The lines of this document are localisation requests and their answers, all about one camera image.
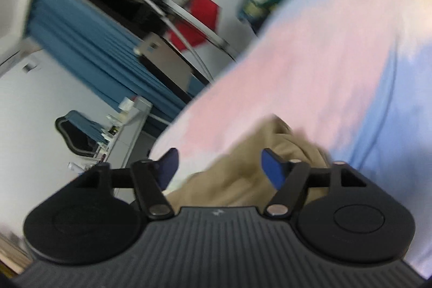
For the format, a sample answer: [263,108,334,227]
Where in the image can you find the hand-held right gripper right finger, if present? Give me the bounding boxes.
[261,148,368,220]

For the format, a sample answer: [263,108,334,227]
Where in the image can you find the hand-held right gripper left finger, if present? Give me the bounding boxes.
[72,148,180,220]

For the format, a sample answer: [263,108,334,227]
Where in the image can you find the beige pants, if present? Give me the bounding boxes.
[165,114,333,208]

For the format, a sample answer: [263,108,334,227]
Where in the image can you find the white desk with drawers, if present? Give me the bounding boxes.
[69,96,152,181]

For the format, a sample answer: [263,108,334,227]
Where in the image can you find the row of small toiletries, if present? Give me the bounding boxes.
[101,96,136,154]

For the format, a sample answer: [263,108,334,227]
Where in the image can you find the wavy black-framed mirror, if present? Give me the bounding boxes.
[55,110,103,157]

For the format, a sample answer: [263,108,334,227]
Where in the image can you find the white stool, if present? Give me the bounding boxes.
[134,32,211,98]

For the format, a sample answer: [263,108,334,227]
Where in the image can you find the pastel tie-dye bed sheet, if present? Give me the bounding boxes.
[148,0,432,278]

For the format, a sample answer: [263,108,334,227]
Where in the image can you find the black metal drying rack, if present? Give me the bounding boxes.
[123,0,244,83]

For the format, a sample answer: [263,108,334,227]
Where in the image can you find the blue curtain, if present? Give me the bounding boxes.
[25,0,210,137]

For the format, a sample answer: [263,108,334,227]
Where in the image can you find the red garment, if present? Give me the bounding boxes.
[167,0,221,52]

